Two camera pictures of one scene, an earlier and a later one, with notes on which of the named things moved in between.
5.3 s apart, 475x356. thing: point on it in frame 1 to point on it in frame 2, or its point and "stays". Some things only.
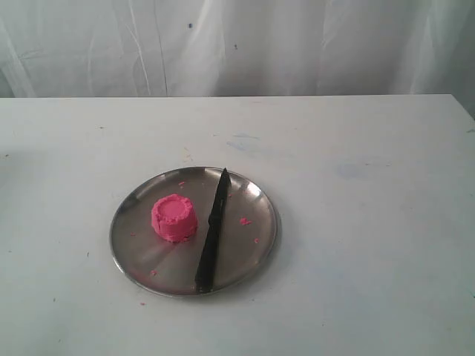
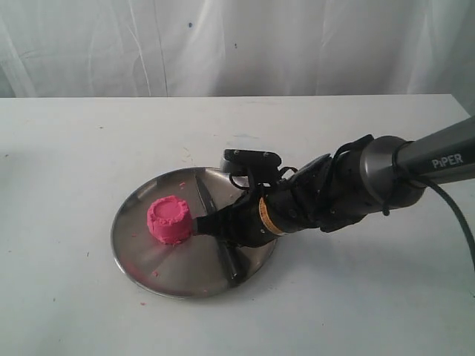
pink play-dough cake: [174, 218] stays
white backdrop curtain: [202, 48] stays
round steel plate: [248, 240] stays
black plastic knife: [206, 276] to [223, 248]
